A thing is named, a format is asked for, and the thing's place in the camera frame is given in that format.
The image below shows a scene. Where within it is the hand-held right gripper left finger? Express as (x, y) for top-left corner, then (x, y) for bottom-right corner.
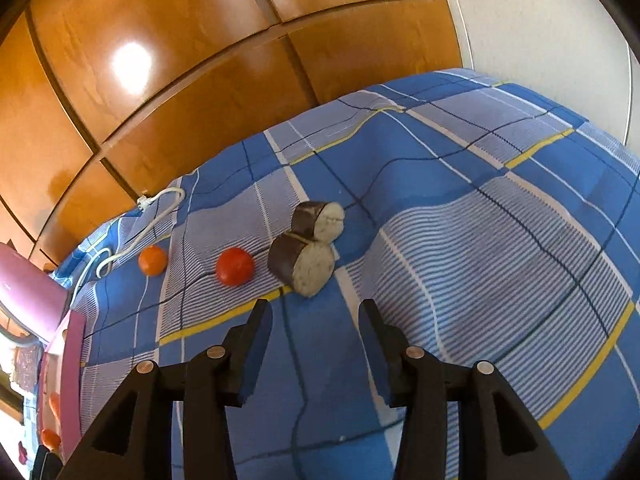
(55, 298), (274, 480)

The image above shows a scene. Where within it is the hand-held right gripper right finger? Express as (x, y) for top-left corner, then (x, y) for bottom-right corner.
(359, 299), (571, 480)

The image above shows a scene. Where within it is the cut eggplant piece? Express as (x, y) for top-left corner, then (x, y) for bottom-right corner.
(291, 201), (346, 244)
(267, 232), (336, 297)

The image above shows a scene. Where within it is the pink shallow cardboard box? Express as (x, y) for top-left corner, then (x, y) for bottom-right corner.
(37, 310), (86, 461)

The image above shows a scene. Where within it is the red tomato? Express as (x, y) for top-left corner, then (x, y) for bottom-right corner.
(215, 247), (255, 287)

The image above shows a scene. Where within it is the small orange tangerine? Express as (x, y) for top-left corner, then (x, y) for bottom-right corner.
(138, 245), (168, 276)

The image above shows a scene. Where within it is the blue plaid cloth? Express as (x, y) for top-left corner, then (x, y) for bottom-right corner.
(20, 67), (640, 480)

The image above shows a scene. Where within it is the silver patterned tissue box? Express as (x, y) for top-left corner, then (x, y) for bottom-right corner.
(10, 345), (43, 391)

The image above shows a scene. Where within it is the pink electric kettle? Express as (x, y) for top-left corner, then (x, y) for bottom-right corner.
(0, 242), (68, 346)

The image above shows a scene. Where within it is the wooden panelled wardrobe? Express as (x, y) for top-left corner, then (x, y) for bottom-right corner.
(0, 0), (463, 271)

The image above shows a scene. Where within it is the white power cable with plug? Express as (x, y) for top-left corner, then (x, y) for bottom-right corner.
(75, 187), (186, 291)

